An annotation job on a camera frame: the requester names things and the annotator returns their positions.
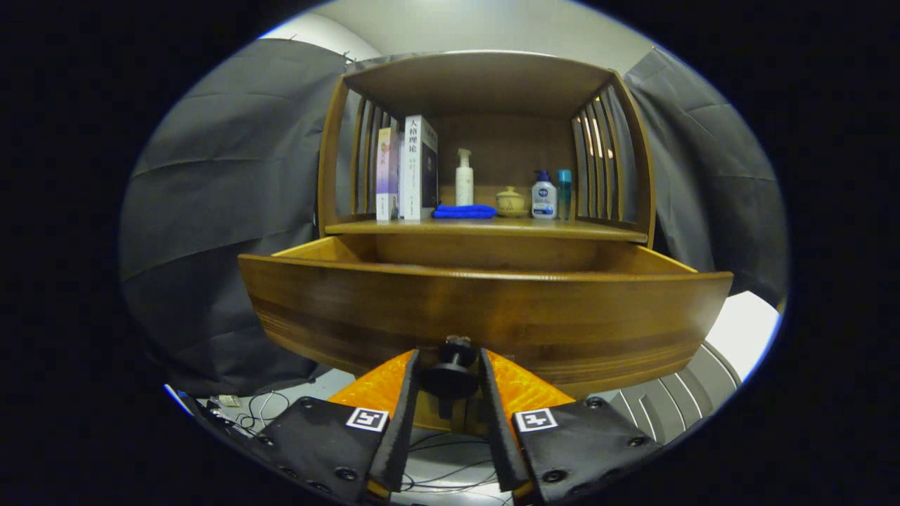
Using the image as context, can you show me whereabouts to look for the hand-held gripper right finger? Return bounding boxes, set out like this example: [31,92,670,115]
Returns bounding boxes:
[480,348,662,505]

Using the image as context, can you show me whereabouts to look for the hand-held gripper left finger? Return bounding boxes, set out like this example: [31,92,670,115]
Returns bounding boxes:
[250,349,421,503]

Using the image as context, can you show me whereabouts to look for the wooden drawer with black knob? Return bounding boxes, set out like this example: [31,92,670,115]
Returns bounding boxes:
[238,234,734,420]

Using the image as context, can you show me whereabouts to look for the wooden countertop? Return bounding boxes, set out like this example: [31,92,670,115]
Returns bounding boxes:
[325,216,649,245]

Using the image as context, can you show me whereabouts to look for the brown wooden cabinet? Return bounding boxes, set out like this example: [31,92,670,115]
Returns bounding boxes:
[318,51,656,435]

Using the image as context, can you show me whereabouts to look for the blue folded cloth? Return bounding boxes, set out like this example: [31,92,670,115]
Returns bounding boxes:
[432,204,498,219]

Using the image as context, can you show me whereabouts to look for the yellow lidded tea cup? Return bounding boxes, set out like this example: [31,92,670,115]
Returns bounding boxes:
[496,186,529,218]

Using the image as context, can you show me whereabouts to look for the white bottle with blue pump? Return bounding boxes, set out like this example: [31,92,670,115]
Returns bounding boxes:
[531,170,558,220]

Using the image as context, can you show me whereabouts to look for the white foam pump bottle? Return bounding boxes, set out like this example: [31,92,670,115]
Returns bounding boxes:
[455,148,475,207]

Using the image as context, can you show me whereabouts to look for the thick white book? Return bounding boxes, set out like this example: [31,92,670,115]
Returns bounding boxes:
[399,115,439,221]

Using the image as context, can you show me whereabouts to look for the thin purple book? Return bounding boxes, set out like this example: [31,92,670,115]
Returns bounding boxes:
[375,127,401,222]

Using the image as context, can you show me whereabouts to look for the black floor cables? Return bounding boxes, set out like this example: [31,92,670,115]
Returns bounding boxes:
[200,390,514,506]

